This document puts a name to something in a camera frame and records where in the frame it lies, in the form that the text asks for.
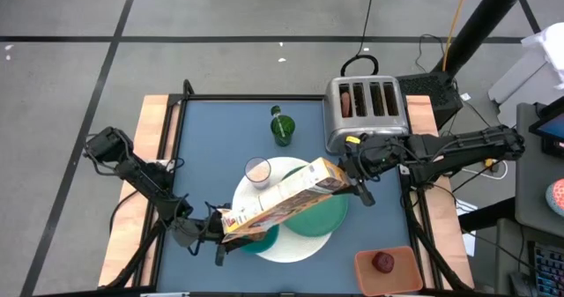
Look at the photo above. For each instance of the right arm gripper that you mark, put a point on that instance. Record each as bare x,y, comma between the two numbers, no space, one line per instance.
379,156

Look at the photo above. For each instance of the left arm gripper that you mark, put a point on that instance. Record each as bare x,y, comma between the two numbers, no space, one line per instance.
198,228

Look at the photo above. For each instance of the yellow raisin nut cereal box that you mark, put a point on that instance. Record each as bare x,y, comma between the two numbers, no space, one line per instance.
291,195

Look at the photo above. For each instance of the brown toast slice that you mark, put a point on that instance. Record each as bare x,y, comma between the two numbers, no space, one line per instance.
346,104

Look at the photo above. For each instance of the silver spoon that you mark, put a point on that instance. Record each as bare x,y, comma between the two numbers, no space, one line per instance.
277,120

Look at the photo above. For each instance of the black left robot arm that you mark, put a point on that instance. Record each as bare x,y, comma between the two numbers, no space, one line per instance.
141,175

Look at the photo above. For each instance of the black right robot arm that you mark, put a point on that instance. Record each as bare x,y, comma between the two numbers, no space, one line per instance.
467,149

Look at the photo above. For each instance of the teal blue bowl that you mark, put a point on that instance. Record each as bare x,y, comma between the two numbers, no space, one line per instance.
264,244

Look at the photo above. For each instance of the green round plate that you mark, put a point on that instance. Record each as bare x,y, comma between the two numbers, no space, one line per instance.
317,217

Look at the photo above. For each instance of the yellow tape tag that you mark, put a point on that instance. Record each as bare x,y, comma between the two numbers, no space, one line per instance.
353,139

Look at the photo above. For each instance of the white round woven placemat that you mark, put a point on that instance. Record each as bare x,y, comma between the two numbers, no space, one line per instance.
291,248

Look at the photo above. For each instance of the stainless steel toaster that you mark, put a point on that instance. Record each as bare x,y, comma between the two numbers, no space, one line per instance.
335,129

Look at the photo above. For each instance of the dark red apple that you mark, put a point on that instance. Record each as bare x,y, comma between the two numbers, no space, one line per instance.
383,262

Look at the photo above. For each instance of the clear drinking glass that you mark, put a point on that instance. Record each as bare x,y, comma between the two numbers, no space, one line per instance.
257,171

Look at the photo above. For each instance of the green faceted cup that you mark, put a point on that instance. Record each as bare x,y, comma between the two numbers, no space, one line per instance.
283,131

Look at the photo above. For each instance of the orange plastic tray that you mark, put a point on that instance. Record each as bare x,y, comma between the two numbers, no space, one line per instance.
396,284

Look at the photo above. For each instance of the wooden side board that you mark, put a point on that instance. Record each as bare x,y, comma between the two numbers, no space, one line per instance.
145,125
420,112

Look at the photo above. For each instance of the black perforated box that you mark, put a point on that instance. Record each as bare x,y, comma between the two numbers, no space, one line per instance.
427,94

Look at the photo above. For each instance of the grey side desk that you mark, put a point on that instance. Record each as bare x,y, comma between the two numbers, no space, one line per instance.
531,187

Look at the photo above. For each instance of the orange patterned ball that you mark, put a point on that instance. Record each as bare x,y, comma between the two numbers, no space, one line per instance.
557,198

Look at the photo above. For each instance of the black tablet screen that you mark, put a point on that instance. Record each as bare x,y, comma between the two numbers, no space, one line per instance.
553,129

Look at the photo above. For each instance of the black keyboard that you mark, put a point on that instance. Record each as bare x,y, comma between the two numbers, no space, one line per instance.
548,270

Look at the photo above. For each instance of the black metal table frame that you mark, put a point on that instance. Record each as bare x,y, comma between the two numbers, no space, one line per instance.
247,97

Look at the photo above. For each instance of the black round post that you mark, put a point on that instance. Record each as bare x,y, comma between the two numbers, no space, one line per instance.
480,24

